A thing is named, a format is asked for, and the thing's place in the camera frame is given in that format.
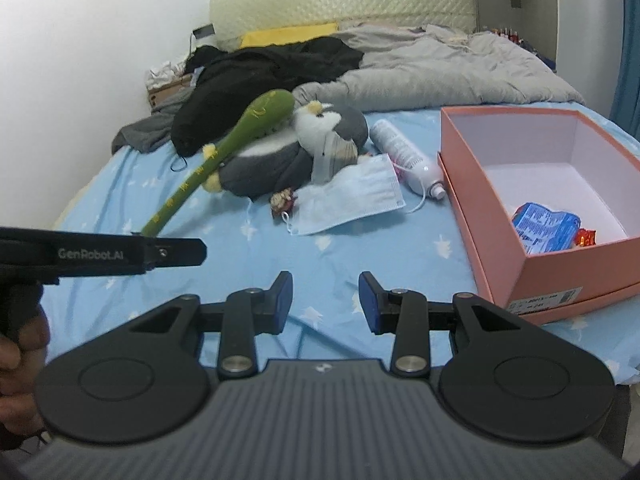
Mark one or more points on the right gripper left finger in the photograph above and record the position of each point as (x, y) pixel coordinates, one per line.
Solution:
(248, 313)

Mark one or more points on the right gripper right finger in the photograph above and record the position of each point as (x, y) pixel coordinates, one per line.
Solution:
(404, 314)

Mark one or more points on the light blue face mask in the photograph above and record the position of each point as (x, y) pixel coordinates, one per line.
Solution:
(369, 191)

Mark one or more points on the blue tissue pack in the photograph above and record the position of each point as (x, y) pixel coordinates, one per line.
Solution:
(542, 230)

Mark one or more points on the red snack packet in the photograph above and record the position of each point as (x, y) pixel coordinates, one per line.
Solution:
(585, 238)

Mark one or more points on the person's left hand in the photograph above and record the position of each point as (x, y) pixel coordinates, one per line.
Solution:
(21, 362)

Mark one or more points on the white spray bottle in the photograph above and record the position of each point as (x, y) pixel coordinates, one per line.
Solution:
(419, 172)

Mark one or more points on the dark grey garment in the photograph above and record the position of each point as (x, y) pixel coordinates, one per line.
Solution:
(150, 133)

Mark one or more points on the orange cardboard box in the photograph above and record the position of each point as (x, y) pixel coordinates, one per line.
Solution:
(548, 206)

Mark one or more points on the grey penguin plush toy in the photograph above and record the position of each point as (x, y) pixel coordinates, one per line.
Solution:
(284, 159)

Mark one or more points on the green plush back scratcher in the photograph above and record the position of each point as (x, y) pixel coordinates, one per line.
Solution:
(265, 115)

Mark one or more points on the black clothing pile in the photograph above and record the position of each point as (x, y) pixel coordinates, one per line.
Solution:
(229, 83)

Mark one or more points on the grey duvet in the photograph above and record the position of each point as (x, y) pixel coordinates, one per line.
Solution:
(433, 66)

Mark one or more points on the yellow pillow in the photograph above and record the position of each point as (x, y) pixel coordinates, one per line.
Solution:
(286, 35)

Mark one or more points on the bottles on shelf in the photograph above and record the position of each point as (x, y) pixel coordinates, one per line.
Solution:
(514, 37)

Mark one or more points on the blue curtain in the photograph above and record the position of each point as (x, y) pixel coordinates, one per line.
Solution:
(625, 108)

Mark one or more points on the grey white wardrobe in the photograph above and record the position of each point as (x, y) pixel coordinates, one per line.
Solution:
(583, 37)

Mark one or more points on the wall power socket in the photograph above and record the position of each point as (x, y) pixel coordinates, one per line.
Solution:
(203, 31)

